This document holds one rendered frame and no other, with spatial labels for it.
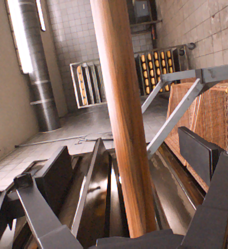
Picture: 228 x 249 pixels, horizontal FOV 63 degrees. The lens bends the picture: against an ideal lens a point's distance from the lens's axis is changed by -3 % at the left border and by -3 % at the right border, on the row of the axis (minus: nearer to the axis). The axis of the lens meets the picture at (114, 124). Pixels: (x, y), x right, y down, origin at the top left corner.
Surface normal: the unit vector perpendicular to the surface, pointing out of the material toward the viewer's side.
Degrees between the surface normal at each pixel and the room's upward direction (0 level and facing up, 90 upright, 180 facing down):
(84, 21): 90
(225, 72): 90
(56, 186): 180
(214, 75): 90
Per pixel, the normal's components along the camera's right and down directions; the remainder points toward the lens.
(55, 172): 0.99, -0.16
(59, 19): 0.00, 0.22
